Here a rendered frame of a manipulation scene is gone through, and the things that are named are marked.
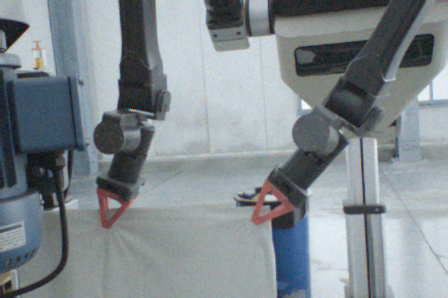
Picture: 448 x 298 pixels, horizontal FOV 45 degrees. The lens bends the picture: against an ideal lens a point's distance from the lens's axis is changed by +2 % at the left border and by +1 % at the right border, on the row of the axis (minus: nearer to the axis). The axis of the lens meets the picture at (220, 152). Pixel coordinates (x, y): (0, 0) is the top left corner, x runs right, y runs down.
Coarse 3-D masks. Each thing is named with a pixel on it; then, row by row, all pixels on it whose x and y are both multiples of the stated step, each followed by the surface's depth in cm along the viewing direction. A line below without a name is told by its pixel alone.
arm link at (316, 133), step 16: (320, 112) 77; (384, 112) 83; (304, 128) 78; (320, 128) 77; (336, 128) 79; (352, 128) 82; (368, 128) 82; (304, 144) 77; (320, 144) 76; (336, 144) 81
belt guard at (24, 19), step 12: (0, 0) 58; (12, 0) 59; (24, 0) 62; (0, 12) 58; (12, 12) 59; (24, 12) 62; (0, 24) 68; (12, 24) 69; (24, 24) 68; (12, 36) 80
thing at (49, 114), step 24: (24, 96) 60; (48, 96) 60; (72, 96) 61; (24, 120) 60; (48, 120) 61; (72, 120) 61; (24, 144) 60; (48, 144) 61; (72, 144) 61; (48, 168) 65
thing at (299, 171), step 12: (300, 156) 85; (312, 156) 84; (276, 168) 86; (288, 168) 85; (300, 168) 84; (312, 168) 84; (324, 168) 85; (276, 180) 83; (288, 180) 83; (300, 180) 85; (312, 180) 85; (300, 192) 82
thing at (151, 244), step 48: (48, 240) 100; (96, 240) 98; (144, 240) 96; (192, 240) 92; (240, 240) 90; (48, 288) 102; (96, 288) 99; (144, 288) 98; (192, 288) 93; (240, 288) 91
